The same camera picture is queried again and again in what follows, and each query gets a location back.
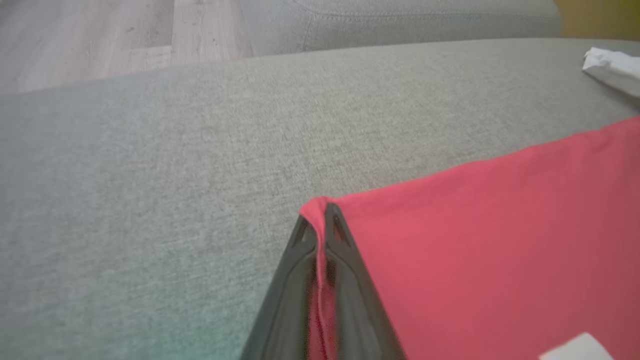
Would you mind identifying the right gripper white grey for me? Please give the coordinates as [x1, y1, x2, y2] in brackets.
[581, 46, 640, 99]

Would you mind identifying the mustard yellow panel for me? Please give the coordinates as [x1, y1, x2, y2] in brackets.
[552, 0, 640, 42]

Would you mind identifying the large grey fabric sofa seat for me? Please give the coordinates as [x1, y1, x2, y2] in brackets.
[0, 37, 640, 360]

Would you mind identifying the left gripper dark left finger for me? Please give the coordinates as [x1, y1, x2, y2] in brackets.
[240, 215, 321, 360]

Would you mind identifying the red jersey with striped trim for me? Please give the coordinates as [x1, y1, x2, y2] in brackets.
[299, 116, 640, 360]

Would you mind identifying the grey fabric sofa cushion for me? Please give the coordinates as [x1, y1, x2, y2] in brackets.
[240, 0, 563, 57]

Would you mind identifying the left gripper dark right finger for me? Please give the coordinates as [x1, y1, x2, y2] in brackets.
[322, 201, 407, 360]

